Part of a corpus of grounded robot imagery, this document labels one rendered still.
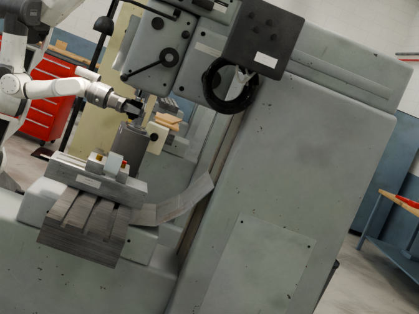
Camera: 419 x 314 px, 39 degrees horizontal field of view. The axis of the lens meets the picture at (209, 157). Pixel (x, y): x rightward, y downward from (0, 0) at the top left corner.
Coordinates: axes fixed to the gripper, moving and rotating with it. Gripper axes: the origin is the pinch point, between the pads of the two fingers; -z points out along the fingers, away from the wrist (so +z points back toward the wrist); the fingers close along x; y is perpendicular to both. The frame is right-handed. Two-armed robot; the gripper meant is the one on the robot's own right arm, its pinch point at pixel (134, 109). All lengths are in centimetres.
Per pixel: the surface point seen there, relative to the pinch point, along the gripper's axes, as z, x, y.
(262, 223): -60, -8, 18
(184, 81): -15.5, -8.2, -16.8
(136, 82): -0.1, -10.2, -10.2
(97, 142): 61, 162, 47
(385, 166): -197, 705, 7
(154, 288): -34, -8, 57
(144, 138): -1.4, 26.5, 12.5
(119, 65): 10.0, -4.7, -13.3
